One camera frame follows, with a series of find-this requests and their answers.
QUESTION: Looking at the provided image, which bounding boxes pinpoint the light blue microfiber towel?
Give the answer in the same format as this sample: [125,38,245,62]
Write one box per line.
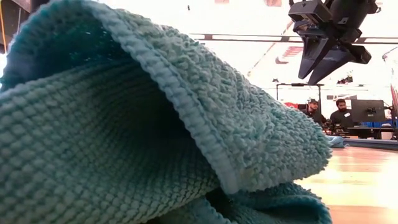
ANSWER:
[325,135,346,149]

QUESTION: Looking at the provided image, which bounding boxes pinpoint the teal microfiber towel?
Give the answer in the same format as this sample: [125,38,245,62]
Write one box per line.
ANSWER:
[0,0,333,224]

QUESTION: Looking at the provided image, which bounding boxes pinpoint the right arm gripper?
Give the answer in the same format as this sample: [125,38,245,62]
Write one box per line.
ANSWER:
[293,0,381,86]

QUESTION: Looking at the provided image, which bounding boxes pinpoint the black computer monitor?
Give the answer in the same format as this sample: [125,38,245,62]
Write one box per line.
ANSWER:
[350,99,386,123]

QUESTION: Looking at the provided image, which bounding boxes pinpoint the person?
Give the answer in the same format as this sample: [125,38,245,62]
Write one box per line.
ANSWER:
[300,98,327,125]
[329,98,354,128]

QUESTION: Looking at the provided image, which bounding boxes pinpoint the clear plastic basket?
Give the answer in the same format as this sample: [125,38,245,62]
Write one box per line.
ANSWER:
[381,45,398,141]

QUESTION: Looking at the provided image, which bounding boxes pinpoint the black aluminium table frame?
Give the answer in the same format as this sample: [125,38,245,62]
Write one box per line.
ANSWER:
[341,138,398,151]

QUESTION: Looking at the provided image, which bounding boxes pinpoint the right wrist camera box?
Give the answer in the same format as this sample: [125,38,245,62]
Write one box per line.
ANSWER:
[287,0,333,23]

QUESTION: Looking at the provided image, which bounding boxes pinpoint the black horizontal beam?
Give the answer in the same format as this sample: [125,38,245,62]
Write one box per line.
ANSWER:
[189,32,398,45]

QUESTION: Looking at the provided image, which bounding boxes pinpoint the black background desk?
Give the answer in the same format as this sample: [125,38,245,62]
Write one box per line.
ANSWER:
[346,126,398,140]

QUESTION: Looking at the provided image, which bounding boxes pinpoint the black ceiling fixture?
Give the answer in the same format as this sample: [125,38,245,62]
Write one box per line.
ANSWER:
[336,74,354,85]

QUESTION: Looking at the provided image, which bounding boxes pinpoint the black background frame stand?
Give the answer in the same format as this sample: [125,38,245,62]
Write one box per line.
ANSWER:
[275,82,323,110]

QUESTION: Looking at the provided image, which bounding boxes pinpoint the blue storage bin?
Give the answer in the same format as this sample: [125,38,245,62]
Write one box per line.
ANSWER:
[360,120,398,128]

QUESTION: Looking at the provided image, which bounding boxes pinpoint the yellow cable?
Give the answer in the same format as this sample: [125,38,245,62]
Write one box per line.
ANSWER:
[0,0,7,54]

